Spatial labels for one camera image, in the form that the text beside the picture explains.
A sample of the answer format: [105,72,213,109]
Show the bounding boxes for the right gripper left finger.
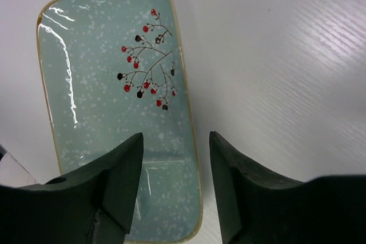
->
[1,133,144,244]

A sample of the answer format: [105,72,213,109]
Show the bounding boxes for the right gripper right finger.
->
[209,131,365,243]

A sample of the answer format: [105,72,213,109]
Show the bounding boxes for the pale green rectangular berry plate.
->
[37,0,202,243]

